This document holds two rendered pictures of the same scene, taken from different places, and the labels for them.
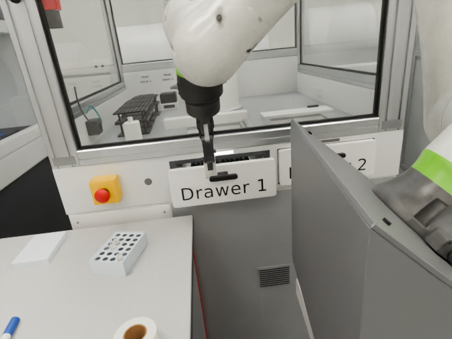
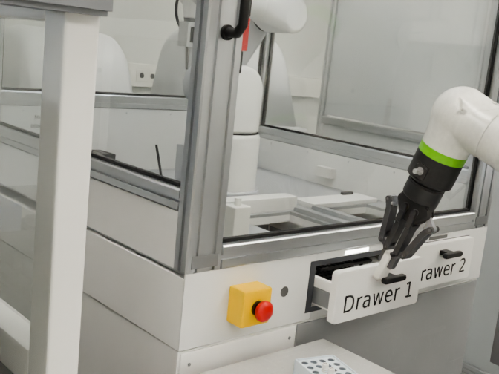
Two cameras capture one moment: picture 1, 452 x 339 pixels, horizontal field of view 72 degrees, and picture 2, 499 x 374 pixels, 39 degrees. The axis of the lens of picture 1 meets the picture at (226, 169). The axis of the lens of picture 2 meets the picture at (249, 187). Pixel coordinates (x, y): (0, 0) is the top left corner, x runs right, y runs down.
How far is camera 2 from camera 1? 1.19 m
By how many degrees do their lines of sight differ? 39
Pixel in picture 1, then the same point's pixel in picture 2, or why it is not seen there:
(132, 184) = not seen: hidden behind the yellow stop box
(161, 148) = (307, 243)
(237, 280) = not seen: outside the picture
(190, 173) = (357, 275)
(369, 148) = (468, 247)
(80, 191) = (208, 309)
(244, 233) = not seen: hidden behind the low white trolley
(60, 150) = (206, 243)
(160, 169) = (300, 273)
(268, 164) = (417, 263)
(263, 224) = (374, 348)
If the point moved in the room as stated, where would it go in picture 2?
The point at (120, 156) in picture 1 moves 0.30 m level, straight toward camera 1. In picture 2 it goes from (268, 254) to (416, 294)
